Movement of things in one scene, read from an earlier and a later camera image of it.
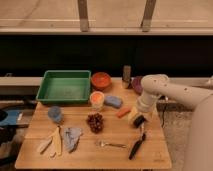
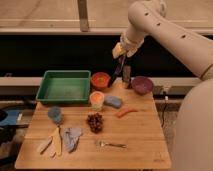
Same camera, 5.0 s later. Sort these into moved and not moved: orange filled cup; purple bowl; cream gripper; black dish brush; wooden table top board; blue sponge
Moved: cream gripper; black dish brush
Not moved: orange filled cup; blue sponge; purple bowl; wooden table top board
